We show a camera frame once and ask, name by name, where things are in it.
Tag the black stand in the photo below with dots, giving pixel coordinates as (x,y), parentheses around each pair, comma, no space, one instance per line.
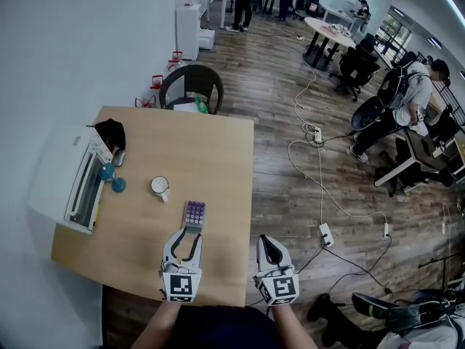
(443,260)

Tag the blue office chair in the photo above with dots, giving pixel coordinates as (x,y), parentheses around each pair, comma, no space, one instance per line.
(370,42)

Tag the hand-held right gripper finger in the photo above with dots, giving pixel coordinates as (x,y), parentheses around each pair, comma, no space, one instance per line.
(281,258)
(262,254)

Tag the black cloth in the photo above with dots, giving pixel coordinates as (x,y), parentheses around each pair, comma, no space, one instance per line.
(110,133)

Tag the brown wicker chair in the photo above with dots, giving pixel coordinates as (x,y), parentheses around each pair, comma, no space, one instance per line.
(200,78)

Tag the dark desk with white legs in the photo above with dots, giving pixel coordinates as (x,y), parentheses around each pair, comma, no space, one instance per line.
(410,155)

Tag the green plastic bottle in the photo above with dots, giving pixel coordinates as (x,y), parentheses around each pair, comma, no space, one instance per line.
(202,105)

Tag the wooden table with white legs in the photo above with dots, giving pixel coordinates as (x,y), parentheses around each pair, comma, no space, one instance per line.
(210,151)

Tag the white paper sheet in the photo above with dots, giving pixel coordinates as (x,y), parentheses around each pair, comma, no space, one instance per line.
(185,106)

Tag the purple test tube rack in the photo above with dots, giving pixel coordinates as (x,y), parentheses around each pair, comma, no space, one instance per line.
(194,213)

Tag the white water dispenser cabinet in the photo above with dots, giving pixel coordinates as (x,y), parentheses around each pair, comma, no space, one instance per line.
(188,31)

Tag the white toaster oven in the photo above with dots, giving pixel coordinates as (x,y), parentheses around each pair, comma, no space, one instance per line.
(60,180)

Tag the white box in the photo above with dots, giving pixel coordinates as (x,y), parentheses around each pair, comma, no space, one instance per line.
(207,39)

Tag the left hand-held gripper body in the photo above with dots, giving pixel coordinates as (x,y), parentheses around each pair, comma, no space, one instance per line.
(181,285)

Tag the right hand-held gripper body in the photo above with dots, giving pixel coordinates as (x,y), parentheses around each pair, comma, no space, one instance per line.
(281,287)

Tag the white mug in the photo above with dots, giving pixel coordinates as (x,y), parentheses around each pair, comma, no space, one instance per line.
(158,184)

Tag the blue goblet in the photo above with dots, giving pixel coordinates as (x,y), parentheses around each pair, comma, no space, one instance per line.
(118,184)

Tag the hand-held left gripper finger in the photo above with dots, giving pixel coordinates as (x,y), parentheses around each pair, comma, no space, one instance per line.
(198,256)
(170,251)

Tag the long ceiling light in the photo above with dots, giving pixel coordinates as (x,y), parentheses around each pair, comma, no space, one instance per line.
(454,6)

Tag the grey shell chair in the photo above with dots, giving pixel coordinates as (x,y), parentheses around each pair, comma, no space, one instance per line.
(365,115)

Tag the round table black base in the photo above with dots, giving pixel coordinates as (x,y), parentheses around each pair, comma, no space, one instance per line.
(323,25)

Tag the white power strip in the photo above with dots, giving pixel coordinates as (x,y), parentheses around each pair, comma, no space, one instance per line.
(318,134)
(326,235)

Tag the person's right forearm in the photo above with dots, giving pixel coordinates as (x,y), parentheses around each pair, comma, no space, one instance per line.
(294,329)

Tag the grey computer mouse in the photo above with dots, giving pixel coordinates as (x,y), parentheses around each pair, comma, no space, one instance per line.
(118,157)

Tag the red-capped water bottle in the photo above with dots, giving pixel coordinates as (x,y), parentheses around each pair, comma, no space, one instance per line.
(175,63)
(156,86)
(145,102)

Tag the window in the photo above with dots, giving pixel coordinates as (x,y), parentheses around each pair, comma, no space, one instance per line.
(392,35)

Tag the person's dark clothing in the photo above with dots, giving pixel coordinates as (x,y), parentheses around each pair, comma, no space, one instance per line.
(225,331)

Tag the person's left forearm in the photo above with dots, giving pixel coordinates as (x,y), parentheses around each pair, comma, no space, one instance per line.
(158,327)

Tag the black office chair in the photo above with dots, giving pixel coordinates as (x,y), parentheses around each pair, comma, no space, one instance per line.
(354,65)
(407,176)

